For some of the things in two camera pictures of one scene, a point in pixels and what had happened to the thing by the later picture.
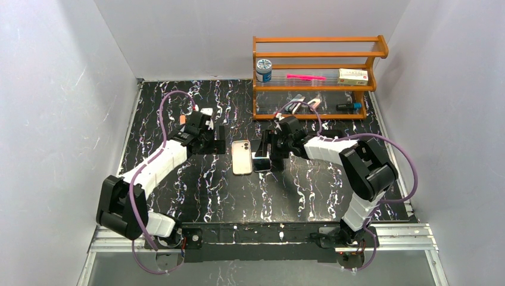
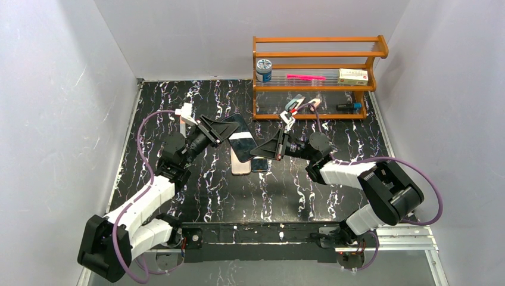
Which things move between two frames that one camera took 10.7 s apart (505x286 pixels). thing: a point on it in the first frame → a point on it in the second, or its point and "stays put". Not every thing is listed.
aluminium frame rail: (415, 238) stays put
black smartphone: (332, 133) → (242, 140)
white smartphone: (242, 157) stays put
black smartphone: (261, 164) stays put
